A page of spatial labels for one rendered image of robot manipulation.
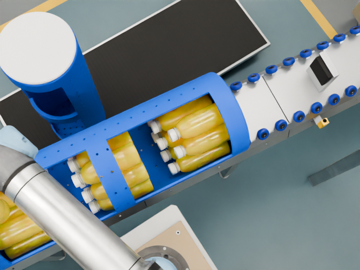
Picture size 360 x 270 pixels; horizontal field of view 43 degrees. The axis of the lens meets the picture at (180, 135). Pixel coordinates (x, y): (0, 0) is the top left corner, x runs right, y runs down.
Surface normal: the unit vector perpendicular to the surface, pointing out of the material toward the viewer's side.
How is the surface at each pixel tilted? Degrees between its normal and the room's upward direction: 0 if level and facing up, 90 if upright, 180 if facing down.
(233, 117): 22
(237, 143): 59
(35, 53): 0
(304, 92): 0
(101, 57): 0
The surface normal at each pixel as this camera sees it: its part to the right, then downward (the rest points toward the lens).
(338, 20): 0.04, -0.25
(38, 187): 0.19, -0.43
